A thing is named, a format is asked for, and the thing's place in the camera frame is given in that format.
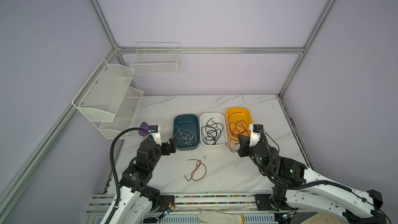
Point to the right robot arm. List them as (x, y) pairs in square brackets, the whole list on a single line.
[(296, 186)]

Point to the white plastic bin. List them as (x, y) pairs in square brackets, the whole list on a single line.
[(213, 130)]

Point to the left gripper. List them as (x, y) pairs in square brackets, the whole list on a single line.
[(167, 151)]

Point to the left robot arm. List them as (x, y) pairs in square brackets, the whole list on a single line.
[(134, 199)]

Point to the white wire basket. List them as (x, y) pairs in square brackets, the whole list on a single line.
[(156, 58)]

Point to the yellow plastic bin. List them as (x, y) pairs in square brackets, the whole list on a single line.
[(238, 121)]

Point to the white mesh two-tier shelf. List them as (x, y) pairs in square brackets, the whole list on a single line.
[(108, 100)]

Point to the purple pink spatula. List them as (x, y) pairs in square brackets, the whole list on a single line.
[(143, 128)]

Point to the beige cloth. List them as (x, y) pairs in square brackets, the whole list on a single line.
[(321, 219)]

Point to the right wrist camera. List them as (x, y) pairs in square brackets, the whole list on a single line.
[(256, 136)]

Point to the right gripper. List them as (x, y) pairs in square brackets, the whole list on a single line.
[(244, 141)]

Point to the teal plastic bin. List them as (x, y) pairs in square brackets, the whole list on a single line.
[(186, 129)]

